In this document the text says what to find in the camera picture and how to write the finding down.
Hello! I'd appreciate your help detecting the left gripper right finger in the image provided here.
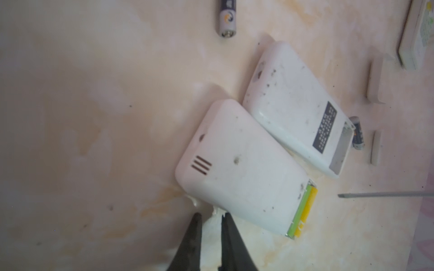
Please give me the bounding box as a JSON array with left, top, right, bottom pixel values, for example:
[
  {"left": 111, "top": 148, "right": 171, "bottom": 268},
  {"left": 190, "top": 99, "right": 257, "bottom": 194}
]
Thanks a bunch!
[{"left": 218, "top": 212, "right": 258, "bottom": 271}]

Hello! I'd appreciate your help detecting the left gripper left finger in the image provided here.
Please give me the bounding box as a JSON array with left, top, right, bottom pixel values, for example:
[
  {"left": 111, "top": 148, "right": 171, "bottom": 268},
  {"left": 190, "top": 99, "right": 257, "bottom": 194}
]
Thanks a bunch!
[{"left": 167, "top": 212, "right": 202, "bottom": 271}]

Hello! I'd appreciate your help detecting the black battery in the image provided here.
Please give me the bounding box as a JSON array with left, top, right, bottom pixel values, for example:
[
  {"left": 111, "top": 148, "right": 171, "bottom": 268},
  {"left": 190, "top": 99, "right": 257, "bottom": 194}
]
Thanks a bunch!
[
  {"left": 218, "top": 0, "right": 237, "bottom": 38},
  {"left": 349, "top": 116, "right": 365, "bottom": 150}
]

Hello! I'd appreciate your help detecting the red white remote control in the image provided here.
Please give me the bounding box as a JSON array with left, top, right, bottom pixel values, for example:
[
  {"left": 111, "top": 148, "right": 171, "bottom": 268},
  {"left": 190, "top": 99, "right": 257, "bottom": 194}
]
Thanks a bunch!
[{"left": 243, "top": 41, "right": 355, "bottom": 178}]

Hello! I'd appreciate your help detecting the orange black screwdriver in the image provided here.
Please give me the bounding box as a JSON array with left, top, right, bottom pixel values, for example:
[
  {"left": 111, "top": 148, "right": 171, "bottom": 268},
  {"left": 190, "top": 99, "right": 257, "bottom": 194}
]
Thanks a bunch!
[{"left": 337, "top": 192, "right": 434, "bottom": 199}]

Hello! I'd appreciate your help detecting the white battery cover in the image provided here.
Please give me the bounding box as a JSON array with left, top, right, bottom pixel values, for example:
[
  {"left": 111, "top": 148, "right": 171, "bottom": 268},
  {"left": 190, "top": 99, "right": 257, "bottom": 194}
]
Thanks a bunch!
[
  {"left": 370, "top": 130, "right": 383, "bottom": 166},
  {"left": 366, "top": 53, "right": 395, "bottom": 105}
]

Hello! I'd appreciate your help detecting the green battery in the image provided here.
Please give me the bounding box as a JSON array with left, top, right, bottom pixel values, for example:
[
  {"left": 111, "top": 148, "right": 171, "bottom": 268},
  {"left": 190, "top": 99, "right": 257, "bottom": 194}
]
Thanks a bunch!
[{"left": 287, "top": 180, "right": 316, "bottom": 239}]

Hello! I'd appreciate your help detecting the yellow battery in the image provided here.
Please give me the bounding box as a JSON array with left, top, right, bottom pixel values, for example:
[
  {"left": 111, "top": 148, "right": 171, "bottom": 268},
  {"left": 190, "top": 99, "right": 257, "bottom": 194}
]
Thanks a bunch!
[{"left": 295, "top": 186, "right": 318, "bottom": 237}]

